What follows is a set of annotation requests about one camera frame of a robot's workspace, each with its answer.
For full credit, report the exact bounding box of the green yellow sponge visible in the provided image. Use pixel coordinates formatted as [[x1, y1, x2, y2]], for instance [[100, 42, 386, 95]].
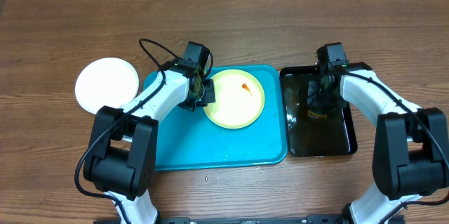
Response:
[[307, 110, 327, 119]]

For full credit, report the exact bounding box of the yellow plate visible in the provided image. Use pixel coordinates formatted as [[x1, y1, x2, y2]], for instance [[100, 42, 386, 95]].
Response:
[[204, 69, 265, 129]]

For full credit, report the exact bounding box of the white pink plate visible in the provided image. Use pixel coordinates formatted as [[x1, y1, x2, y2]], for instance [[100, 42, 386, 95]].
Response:
[[74, 58, 140, 114]]

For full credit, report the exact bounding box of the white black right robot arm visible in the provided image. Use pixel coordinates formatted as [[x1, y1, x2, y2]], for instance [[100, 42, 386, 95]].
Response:
[[295, 62, 448, 223]]

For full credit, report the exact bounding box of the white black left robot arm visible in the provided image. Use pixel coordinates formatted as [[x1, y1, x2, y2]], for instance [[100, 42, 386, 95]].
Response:
[[75, 59, 215, 223]]

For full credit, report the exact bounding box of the teal plastic tray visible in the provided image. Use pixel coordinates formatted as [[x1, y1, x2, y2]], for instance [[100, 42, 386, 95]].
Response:
[[155, 65, 288, 171]]

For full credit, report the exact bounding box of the black water basin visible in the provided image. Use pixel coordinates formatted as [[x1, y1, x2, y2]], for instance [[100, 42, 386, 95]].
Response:
[[280, 65, 358, 157]]

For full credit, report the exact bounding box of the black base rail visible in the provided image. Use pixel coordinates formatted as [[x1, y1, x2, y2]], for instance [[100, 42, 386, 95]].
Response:
[[156, 214, 348, 224]]

